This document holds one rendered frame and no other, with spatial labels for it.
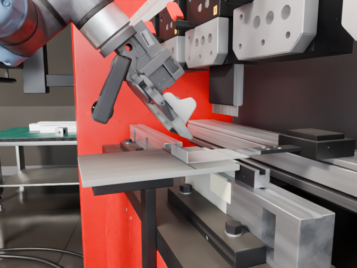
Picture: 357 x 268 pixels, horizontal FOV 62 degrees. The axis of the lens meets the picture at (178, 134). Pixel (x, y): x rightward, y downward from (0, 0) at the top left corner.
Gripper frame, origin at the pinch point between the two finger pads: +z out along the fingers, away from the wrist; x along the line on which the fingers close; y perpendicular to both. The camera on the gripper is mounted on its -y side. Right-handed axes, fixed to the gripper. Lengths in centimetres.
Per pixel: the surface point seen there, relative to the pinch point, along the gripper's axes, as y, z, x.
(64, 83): -8, -21, 141
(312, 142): 19.7, 20.0, -4.7
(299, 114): 45, 39, 34
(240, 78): 14.6, -1.0, -4.2
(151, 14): 24.2, -19.4, 38.8
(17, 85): -51, -56, 377
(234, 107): 10.9, 2.6, -3.3
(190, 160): -2.0, 4.2, -3.0
